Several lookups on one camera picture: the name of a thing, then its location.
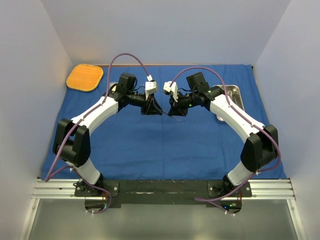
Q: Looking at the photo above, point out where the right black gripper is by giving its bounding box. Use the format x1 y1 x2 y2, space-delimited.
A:
168 90 198 118

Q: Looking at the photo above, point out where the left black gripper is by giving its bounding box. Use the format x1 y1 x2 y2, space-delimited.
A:
127 90 163 116

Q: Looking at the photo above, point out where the blue surgical drape cloth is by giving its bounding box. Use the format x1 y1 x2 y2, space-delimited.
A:
40 64 288 181

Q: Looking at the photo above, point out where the steel instrument tray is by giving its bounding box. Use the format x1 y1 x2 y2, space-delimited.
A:
215 85 245 124

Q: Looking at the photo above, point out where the orange square woven mat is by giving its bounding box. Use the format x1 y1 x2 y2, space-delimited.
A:
66 64 104 92

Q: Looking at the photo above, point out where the white gauze pad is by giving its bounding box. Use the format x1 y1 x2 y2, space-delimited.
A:
109 82 118 92

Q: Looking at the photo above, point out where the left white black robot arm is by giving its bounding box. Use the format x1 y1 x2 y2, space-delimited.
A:
52 73 163 196

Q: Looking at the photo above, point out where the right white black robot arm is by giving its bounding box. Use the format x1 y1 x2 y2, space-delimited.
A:
163 72 281 197

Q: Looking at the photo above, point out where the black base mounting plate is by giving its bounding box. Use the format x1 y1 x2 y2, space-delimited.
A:
73 179 253 212

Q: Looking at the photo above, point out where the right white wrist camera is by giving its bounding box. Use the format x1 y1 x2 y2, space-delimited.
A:
163 81 178 102

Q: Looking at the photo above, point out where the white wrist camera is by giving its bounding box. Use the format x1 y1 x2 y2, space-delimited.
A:
163 81 178 102
144 80 158 99

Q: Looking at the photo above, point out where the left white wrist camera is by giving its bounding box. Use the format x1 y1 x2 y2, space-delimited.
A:
144 80 158 99

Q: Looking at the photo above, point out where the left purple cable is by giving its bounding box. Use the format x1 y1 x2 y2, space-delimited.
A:
43 52 155 215

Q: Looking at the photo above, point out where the aluminium frame rail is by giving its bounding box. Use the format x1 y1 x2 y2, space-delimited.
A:
32 179 296 200

